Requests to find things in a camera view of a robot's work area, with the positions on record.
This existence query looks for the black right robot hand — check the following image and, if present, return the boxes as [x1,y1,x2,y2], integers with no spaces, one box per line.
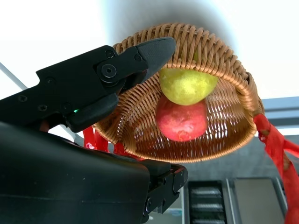
[0,37,189,224]

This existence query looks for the red apple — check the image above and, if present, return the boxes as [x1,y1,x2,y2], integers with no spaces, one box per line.
[155,95,208,143]

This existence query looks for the wicker basket with red handle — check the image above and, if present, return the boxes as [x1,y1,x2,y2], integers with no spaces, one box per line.
[92,22,299,224]

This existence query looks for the red printed ribbon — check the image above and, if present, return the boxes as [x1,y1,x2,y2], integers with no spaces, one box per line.
[82,126,111,153]

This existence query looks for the yellow-green pear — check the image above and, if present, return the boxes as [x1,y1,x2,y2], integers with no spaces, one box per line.
[159,67,219,106]

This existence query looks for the grey office cabinet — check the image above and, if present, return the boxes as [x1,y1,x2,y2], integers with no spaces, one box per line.
[187,177,288,224]

